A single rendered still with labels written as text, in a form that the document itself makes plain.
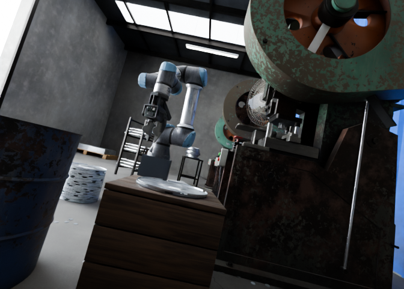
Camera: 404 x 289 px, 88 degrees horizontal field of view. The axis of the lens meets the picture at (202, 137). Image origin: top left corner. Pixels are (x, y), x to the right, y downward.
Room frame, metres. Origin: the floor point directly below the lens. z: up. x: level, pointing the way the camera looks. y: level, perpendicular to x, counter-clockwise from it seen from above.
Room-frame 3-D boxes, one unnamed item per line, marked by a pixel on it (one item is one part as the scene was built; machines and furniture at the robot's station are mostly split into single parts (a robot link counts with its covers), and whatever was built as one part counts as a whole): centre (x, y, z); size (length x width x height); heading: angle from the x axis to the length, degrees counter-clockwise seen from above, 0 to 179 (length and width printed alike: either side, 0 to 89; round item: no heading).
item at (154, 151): (1.42, 0.25, 0.50); 0.15 x 0.15 x 0.10
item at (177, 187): (0.88, 0.07, 0.36); 0.29 x 0.29 x 0.01
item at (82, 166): (1.71, 0.83, 0.25); 0.29 x 0.29 x 0.01
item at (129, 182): (0.88, 0.08, 0.18); 0.40 x 0.38 x 0.35; 93
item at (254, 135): (1.38, -0.33, 0.72); 0.25 x 0.14 x 0.14; 87
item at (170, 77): (0.93, 0.22, 0.83); 0.09 x 0.08 x 0.11; 168
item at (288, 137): (1.20, -0.50, 0.76); 0.17 x 0.06 x 0.10; 177
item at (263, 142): (1.37, -0.51, 0.68); 0.45 x 0.30 x 0.06; 177
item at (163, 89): (0.93, 0.22, 0.75); 0.08 x 0.08 x 0.05
